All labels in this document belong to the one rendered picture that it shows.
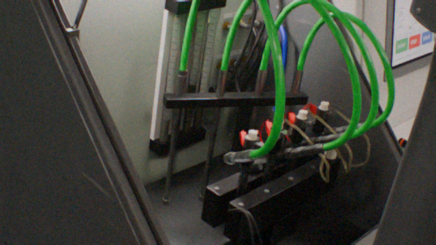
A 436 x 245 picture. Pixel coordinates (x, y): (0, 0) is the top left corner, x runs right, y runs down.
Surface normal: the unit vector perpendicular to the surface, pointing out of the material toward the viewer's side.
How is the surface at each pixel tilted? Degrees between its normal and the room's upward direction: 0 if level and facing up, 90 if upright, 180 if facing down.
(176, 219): 0
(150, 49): 90
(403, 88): 76
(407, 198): 90
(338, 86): 90
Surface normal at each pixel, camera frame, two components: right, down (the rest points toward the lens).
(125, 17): 0.72, 0.41
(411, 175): -0.92, 0.04
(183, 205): 0.14, -0.88
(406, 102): 0.73, 0.19
